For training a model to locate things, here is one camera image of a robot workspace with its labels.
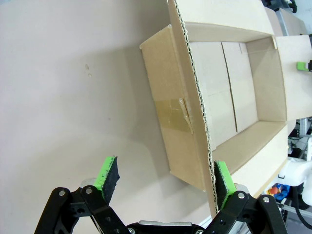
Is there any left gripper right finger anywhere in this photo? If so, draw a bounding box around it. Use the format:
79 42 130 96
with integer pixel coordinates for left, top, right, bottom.
207 159 288 234

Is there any brown cardboard shipping box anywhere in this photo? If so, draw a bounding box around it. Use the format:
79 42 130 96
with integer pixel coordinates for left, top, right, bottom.
139 0 312 218

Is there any red blue small item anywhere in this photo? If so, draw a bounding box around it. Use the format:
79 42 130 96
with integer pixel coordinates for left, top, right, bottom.
269 184 290 198

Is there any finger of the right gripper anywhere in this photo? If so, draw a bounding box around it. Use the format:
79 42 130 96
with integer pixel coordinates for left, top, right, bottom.
296 59 312 73

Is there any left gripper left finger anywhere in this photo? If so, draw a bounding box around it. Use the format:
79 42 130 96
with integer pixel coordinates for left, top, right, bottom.
34 156 130 234

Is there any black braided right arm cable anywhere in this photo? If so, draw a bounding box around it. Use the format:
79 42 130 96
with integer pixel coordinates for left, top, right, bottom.
292 186 312 228

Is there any translucent brown tape strip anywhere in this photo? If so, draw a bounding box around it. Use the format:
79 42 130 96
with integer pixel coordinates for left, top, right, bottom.
155 97 194 134

